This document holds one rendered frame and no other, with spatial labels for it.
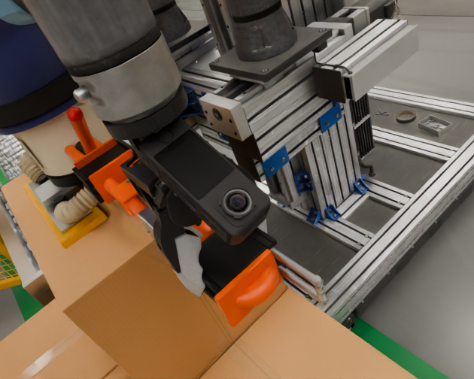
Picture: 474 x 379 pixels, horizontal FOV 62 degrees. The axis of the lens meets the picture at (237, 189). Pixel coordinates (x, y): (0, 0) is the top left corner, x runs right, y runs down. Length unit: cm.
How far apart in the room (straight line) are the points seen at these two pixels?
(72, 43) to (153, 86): 6
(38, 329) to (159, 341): 61
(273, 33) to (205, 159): 66
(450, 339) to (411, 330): 12
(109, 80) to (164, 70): 4
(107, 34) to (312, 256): 134
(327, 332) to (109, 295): 50
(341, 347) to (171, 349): 37
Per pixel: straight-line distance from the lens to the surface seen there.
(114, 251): 76
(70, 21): 29
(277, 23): 96
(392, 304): 164
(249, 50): 96
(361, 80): 101
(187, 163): 31
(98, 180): 67
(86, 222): 84
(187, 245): 38
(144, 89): 30
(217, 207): 30
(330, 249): 155
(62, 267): 81
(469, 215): 192
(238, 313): 42
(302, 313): 101
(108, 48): 29
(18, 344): 143
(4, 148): 285
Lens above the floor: 139
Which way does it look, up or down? 37 degrees down
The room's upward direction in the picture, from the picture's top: 23 degrees counter-clockwise
